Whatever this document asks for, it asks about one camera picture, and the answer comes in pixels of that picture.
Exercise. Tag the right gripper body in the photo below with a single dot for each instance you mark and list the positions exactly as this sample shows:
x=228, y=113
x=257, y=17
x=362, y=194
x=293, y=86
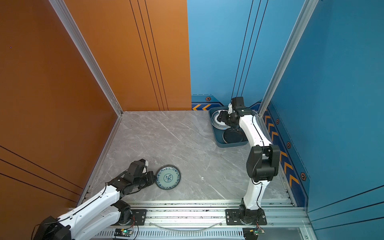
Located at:
x=228, y=118

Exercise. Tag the green circuit board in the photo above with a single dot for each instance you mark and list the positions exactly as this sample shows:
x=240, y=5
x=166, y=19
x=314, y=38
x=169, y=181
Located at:
x=252, y=233
x=126, y=233

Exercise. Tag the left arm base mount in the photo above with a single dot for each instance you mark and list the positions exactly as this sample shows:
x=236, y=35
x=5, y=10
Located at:
x=135, y=217

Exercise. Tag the teal floral pattern plate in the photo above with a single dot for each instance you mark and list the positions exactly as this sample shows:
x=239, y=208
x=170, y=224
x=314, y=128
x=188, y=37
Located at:
x=168, y=177

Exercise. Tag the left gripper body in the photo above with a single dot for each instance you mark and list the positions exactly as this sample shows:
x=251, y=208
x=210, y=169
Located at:
x=146, y=180

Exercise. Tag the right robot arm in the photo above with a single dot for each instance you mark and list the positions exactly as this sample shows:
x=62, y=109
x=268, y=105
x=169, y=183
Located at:
x=263, y=161

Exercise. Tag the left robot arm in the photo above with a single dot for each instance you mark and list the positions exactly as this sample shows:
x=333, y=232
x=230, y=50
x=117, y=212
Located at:
x=100, y=211

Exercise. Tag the black plate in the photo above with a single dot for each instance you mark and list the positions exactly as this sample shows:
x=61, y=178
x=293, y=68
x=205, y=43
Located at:
x=233, y=135

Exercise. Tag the teal plastic bin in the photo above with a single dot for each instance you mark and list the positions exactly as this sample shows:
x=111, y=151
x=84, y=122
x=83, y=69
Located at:
x=219, y=128

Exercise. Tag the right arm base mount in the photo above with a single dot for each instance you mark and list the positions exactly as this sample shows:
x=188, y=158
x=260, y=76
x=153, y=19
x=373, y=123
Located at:
x=245, y=217

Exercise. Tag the left green circuit board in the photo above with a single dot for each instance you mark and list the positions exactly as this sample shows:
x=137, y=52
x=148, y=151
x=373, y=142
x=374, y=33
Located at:
x=126, y=233

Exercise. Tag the right green circuit board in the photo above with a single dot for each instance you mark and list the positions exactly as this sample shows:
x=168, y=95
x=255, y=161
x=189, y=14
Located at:
x=252, y=233

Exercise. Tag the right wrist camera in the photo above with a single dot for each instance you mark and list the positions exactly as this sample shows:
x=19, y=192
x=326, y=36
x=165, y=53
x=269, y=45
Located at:
x=230, y=108

